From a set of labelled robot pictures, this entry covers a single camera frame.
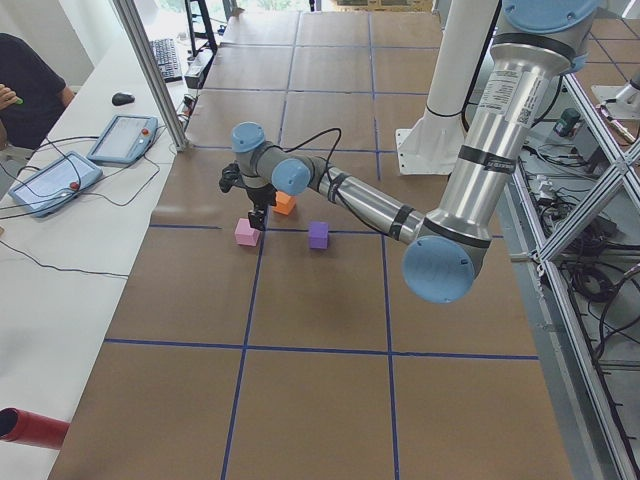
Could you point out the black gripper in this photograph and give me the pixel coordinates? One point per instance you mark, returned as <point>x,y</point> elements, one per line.
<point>260,199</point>

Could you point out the orange foam cube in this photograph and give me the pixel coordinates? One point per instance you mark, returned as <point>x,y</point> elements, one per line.
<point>285,203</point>

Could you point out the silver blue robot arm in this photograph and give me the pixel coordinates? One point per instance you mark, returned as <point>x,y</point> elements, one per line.
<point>496,61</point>

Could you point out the light pink foam cube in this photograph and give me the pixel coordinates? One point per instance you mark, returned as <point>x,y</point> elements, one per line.
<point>245,234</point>

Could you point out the dark purple foam cube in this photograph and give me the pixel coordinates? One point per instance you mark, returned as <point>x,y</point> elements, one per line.
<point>318,235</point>

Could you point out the blue teach pendant far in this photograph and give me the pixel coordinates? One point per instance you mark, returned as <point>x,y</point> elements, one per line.
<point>125,139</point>

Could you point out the blue teach pendant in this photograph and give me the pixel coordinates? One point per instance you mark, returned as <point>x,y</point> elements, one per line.
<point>125,139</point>
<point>52,187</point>

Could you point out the black computer mouse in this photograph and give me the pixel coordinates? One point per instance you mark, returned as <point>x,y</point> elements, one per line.
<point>122,98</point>

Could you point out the black keyboard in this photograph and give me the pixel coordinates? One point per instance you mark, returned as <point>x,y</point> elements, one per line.
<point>167,59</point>

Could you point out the white side desk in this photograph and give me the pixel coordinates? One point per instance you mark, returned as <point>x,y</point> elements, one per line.
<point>62,274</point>

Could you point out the blue teach pendant near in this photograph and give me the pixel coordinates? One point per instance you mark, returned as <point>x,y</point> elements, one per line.
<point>52,187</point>

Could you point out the seated person dark shirt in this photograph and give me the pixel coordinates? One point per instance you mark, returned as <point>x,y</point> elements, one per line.
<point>33,95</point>

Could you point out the red cardboard tube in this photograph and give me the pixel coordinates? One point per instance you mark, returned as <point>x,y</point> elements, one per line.
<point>28,428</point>

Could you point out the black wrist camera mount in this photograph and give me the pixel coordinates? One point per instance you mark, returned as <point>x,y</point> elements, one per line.
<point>231,177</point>

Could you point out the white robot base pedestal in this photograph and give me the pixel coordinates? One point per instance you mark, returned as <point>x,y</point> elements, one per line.
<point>431,146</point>

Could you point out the aluminium frame post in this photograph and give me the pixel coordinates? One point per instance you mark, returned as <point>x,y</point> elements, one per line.
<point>134,28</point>

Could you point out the aluminium lattice frame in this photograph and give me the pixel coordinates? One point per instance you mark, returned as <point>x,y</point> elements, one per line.
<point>615,177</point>

